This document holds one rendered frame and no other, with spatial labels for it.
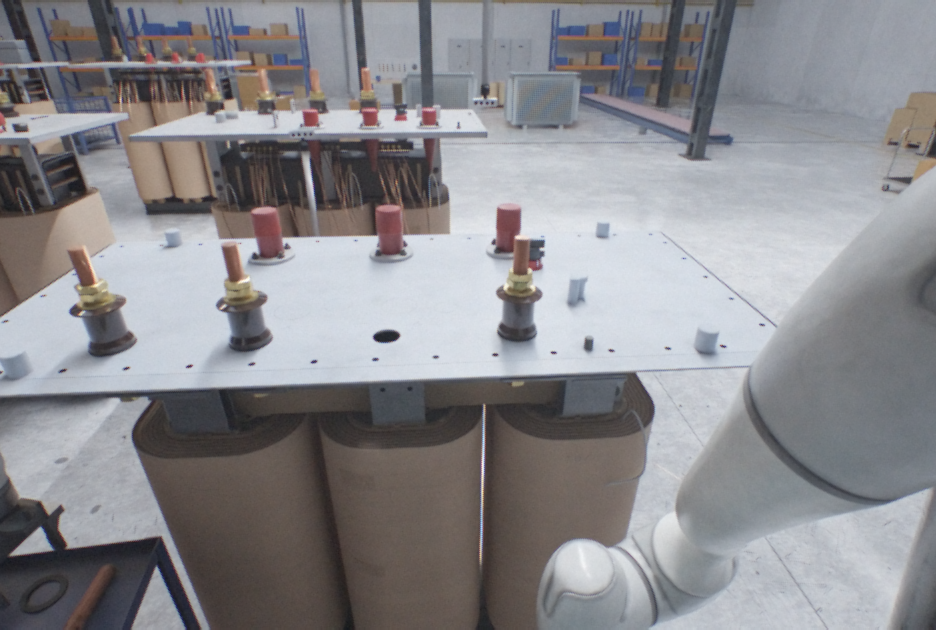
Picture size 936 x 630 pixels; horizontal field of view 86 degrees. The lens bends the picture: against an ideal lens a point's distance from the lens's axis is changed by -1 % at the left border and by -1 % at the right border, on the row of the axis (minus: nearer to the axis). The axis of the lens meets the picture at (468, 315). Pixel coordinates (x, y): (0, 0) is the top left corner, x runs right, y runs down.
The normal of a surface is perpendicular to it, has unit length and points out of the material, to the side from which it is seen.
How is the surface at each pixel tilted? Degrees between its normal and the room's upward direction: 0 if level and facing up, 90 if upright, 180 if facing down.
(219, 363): 0
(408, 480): 90
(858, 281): 76
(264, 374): 11
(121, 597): 0
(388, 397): 90
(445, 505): 90
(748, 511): 109
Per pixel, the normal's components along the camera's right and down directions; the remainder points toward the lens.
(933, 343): -0.79, 0.25
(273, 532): 0.40, 0.44
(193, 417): 0.07, 0.48
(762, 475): -0.84, 0.45
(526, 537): -0.36, 0.44
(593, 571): 0.03, -0.80
